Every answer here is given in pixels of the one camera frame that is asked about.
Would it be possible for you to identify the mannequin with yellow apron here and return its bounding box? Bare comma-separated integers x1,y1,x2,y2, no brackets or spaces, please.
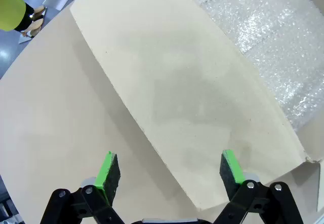
0,0,48,39

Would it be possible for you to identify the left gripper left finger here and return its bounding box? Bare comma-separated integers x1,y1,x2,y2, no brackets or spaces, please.
39,151,125,224

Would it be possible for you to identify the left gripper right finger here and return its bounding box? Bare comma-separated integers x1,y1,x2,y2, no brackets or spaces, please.
212,149,304,224

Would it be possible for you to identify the bubble wrap sheet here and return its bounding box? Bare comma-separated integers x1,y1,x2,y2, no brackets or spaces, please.
172,0,324,133

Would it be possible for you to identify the cardboard box holding glasses cases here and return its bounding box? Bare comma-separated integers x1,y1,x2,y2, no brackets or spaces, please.
69,0,324,224

